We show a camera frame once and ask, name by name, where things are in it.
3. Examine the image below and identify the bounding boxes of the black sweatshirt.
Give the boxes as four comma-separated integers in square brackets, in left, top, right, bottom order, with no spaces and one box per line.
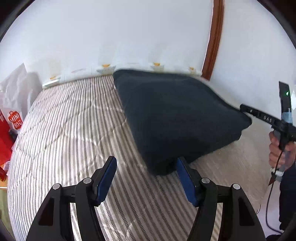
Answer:
[113,70,252,175]

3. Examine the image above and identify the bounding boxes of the person's right hand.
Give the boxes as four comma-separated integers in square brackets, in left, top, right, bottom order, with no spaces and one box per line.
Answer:
[269,132,295,170]

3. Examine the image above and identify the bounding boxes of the striped bed quilt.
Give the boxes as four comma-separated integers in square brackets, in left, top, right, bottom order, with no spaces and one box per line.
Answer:
[6,74,271,241]

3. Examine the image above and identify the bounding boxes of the red shopping bag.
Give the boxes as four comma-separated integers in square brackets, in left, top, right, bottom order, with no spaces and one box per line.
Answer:
[0,112,14,181]

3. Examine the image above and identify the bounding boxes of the white patterned rolled sheet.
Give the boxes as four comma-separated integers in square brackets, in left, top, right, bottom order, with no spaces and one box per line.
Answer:
[42,62,202,89]

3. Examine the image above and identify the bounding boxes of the white plastic bag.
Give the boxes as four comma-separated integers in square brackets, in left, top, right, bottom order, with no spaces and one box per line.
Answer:
[1,64,42,133]

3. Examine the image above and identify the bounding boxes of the black cable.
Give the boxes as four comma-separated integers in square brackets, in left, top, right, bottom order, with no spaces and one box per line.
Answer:
[265,150,284,235]

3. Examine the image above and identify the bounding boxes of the brown wooden door frame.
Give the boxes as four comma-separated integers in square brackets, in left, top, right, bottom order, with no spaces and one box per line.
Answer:
[202,0,225,81]

